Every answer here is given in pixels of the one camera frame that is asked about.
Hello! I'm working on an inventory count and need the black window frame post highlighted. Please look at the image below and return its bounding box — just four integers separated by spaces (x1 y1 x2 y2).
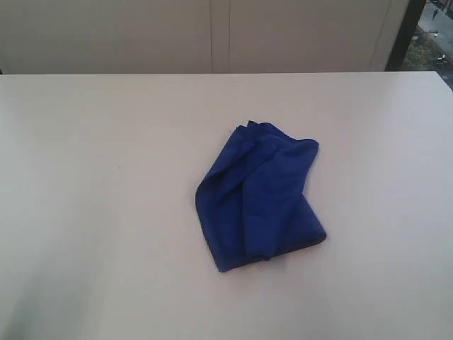
385 0 426 72

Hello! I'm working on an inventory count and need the blue microfiber cloth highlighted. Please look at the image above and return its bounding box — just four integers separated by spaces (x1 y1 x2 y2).
195 121 326 273

